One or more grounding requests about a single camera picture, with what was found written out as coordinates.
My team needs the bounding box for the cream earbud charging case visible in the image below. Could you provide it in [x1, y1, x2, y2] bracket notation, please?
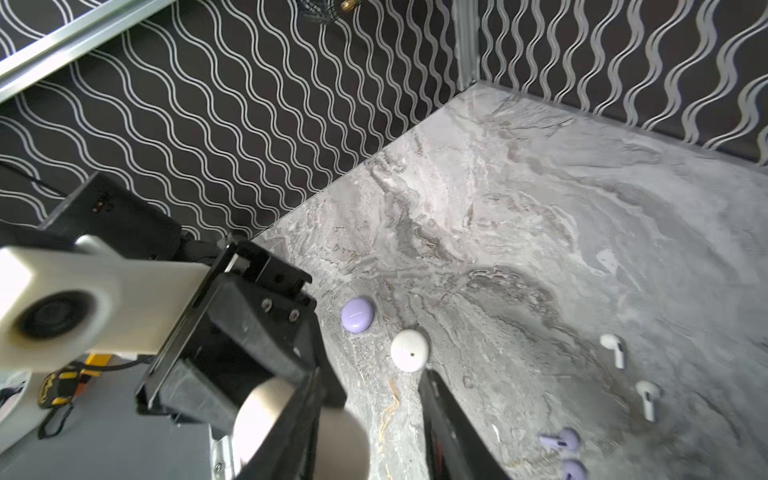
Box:
[232, 370, 370, 479]

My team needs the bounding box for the small brass object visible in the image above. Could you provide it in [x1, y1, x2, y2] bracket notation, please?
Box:
[340, 0, 361, 12]

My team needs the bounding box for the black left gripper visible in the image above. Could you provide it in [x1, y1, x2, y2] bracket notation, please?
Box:
[136, 242, 347, 432]

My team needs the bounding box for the purple round disc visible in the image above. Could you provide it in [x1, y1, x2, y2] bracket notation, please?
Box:
[341, 297, 375, 334]

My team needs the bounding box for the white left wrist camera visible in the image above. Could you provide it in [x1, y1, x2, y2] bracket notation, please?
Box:
[1, 235, 210, 372]

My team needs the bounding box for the white wireless earbud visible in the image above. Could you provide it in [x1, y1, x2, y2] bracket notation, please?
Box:
[600, 334, 627, 370]
[635, 380, 661, 423]

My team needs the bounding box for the black wire basket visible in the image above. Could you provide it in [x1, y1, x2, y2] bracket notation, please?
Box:
[297, 0, 342, 24]

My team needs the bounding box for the white round disc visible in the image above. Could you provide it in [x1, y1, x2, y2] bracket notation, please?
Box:
[390, 329, 430, 373]

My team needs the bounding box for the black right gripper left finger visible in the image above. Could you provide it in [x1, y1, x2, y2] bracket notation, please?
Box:
[233, 369, 324, 479]

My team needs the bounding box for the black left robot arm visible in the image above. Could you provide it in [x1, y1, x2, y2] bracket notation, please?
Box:
[1, 174, 347, 433]

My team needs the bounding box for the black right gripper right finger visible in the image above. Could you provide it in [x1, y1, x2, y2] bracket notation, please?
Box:
[418, 369, 508, 480]

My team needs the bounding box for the aluminium corner frame post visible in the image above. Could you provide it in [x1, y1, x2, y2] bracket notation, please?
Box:
[451, 0, 480, 91]

